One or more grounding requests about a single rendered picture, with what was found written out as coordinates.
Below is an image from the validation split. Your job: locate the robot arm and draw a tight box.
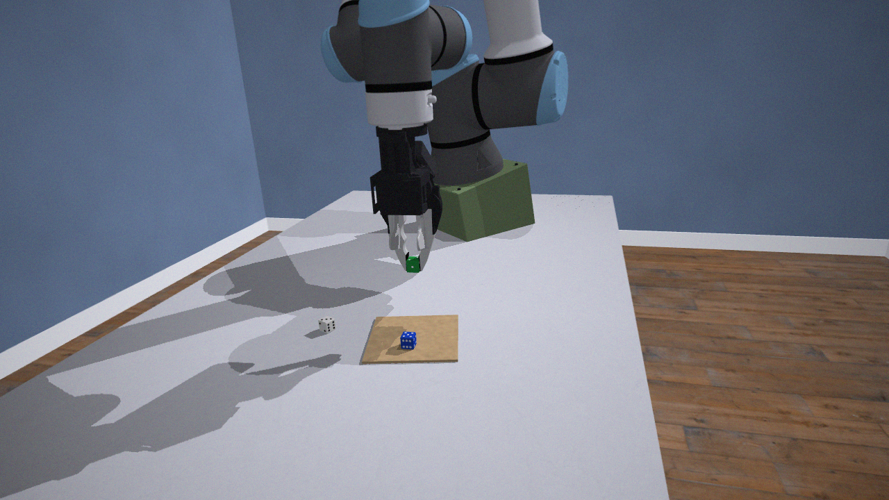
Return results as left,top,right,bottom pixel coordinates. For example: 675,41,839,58
321,0,568,185

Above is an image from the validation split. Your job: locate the white die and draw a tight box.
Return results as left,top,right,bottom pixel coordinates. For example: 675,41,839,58
318,316,336,333

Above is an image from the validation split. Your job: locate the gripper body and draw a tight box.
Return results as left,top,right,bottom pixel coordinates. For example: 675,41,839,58
370,123,435,215

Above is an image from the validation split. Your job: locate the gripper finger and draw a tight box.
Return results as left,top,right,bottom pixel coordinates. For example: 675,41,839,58
416,185,442,272
382,215,409,271

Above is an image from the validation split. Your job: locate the blue die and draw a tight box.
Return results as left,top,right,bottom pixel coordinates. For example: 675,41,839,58
400,331,417,349

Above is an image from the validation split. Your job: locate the tan mat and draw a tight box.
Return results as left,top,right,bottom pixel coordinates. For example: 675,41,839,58
362,315,458,364

